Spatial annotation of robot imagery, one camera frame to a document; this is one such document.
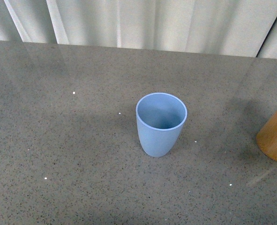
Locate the white pleated curtain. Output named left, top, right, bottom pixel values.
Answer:
left=0, top=0, right=277, bottom=59

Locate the wooden chopstick holder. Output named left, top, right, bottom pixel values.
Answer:
left=256, top=111, right=277, bottom=161

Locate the light blue plastic cup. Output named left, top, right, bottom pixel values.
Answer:
left=135, top=92, right=188, bottom=158

